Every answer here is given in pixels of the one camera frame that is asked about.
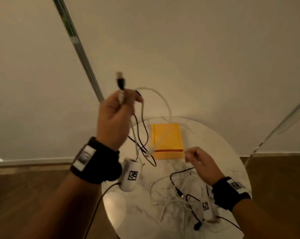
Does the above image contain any person's left hand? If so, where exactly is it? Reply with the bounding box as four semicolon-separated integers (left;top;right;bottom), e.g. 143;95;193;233
96;89;144;151

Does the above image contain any person's right hand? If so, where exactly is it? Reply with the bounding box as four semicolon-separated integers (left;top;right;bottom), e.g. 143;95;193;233
184;146;226;187

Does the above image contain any yellow box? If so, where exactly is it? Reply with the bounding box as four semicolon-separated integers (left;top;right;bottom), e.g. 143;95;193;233
151;123;184;160

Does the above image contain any person's right forearm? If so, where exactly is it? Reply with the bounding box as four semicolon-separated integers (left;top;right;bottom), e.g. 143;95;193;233
232;198;300;239

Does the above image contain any person's left forearm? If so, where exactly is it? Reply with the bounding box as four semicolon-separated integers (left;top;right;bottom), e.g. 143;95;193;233
15;171;103;239

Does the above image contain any black right wristband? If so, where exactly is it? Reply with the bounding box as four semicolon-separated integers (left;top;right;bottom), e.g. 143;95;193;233
211;176;252;212

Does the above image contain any black wristband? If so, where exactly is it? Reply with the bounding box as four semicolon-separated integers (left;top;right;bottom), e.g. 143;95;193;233
70;136;122;185
211;176;252;212

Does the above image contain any black left wristband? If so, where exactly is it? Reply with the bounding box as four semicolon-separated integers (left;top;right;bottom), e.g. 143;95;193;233
70;136;122;185

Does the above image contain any white marble table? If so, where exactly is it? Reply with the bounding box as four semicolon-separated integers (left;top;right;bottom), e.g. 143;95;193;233
101;117;252;239

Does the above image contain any white baseboard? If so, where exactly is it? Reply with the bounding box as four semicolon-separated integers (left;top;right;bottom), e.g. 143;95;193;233
0;156;75;168

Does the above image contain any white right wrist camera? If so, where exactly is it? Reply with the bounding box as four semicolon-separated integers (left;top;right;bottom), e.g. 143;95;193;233
200;199;221;223

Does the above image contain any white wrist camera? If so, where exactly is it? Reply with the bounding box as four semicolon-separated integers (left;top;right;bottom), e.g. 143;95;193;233
118;158;142;192
200;199;221;223

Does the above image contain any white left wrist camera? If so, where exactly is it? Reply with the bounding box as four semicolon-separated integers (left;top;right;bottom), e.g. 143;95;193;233
118;158;142;192

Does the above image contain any black right camera cable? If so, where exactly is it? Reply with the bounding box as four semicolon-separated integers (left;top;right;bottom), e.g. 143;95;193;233
216;216;242;232

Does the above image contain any black camera cable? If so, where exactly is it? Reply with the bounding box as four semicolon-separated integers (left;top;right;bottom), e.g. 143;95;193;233
84;182;121;239
216;216;242;232

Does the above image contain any slotted metal wall rail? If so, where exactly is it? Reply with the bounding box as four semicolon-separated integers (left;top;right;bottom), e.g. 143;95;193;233
244;93;300;167
52;0;105;103

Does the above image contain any black left camera cable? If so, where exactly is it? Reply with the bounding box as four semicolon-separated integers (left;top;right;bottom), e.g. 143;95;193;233
84;182;121;239

